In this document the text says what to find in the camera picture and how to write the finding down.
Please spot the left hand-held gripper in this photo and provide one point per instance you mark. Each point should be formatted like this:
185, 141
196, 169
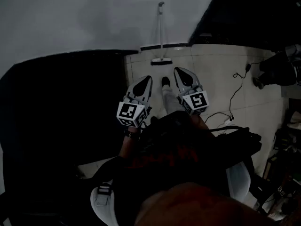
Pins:
131, 112

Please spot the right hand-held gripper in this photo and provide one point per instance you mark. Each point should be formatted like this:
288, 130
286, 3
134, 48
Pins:
196, 101

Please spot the person's left forearm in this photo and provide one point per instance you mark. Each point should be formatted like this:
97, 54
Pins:
127, 146

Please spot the person's right forearm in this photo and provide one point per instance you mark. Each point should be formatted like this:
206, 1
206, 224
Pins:
200, 123

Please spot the dark wristwatch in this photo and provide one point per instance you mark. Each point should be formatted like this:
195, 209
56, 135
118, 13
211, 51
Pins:
130, 133

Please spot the person's grey trouser leg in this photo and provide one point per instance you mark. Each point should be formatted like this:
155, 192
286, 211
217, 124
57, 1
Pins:
170, 100

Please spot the white power strip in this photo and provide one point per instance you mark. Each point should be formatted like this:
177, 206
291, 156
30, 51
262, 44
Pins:
226, 121

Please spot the person's black shoe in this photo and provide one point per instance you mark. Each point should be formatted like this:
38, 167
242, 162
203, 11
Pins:
166, 81

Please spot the black chest-mounted device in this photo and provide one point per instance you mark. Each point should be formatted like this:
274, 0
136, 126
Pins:
240, 140

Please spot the person's black shirt red print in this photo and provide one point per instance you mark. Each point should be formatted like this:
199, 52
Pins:
169, 163

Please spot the black skirting board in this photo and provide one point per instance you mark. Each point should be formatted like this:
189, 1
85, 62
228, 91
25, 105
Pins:
152, 47

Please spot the large black furniture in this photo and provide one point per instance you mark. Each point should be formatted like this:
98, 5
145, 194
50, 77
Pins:
58, 107

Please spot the white harness vest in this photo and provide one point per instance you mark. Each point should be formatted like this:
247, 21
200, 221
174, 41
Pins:
236, 180

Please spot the dark cabinet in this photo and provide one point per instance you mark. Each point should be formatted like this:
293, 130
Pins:
247, 15

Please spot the cluttered shelf of items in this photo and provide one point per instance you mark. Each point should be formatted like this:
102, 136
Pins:
287, 154

